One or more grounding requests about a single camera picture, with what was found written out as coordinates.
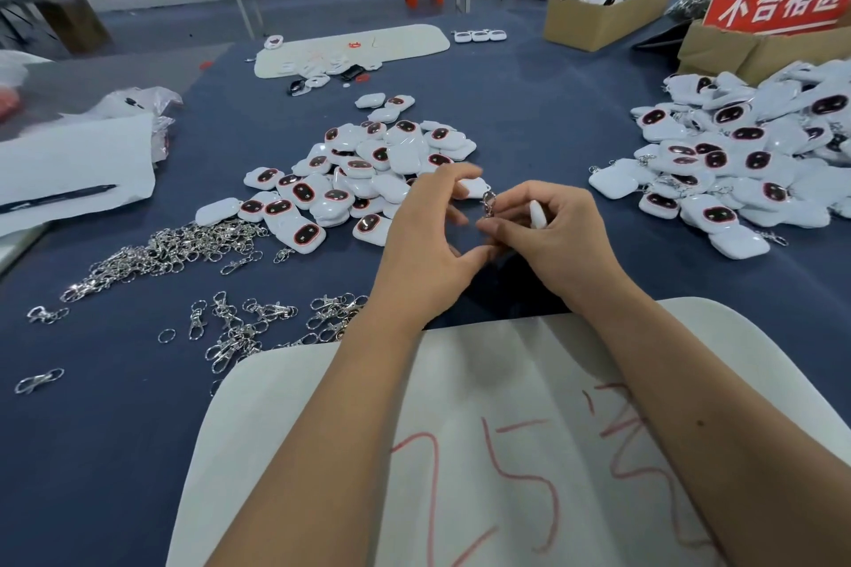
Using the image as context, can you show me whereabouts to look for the flat brown cardboard box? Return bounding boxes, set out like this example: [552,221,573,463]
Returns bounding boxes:
[678,19,851,86]

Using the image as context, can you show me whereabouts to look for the white foam board red marks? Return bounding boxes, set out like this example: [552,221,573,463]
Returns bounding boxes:
[166,297,851,567]

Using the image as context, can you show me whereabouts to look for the person's left forearm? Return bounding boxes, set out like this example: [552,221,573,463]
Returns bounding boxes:
[206,314,447,567]

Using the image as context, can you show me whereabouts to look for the person's right hand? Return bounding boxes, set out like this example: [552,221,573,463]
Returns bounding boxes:
[476,180,633,315]

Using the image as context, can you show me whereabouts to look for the white plastic bag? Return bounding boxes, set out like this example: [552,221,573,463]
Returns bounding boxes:
[0,50,52,89]

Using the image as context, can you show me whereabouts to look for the person's left hand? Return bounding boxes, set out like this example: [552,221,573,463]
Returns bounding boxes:
[365,162,500,333]

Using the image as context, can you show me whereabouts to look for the white paper sheet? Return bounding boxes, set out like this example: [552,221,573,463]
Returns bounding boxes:
[0,114,157,240]

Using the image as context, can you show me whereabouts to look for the person's right forearm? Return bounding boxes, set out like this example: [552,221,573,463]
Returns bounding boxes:
[585,281,851,567]

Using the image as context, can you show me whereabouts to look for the black pen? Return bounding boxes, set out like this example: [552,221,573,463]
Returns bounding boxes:
[0,183,119,214]

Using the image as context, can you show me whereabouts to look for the long white foam board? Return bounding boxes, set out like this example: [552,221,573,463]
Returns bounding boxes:
[254,24,451,81]

